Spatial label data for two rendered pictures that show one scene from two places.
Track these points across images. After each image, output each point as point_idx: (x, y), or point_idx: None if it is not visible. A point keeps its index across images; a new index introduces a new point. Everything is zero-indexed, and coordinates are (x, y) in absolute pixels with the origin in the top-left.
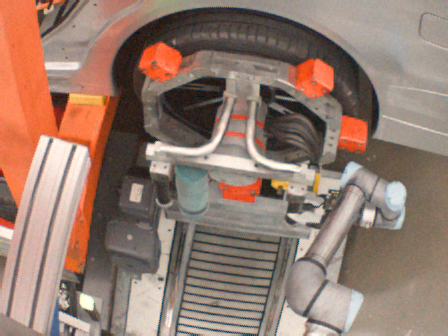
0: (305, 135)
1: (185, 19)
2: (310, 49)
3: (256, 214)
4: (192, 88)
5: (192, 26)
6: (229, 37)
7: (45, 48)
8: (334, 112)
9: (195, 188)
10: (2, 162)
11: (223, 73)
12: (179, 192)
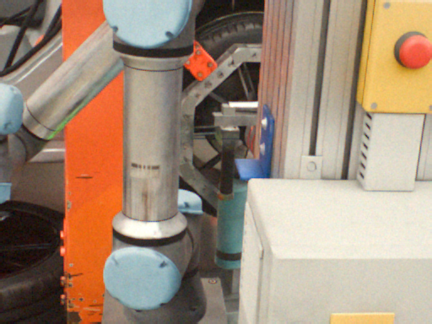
0: None
1: (203, 34)
2: None
3: None
4: (213, 133)
5: (215, 30)
6: (254, 27)
7: (37, 73)
8: None
9: (242, 204)
10: (72, 13)
11: (260, 53)
12: (224, 222)
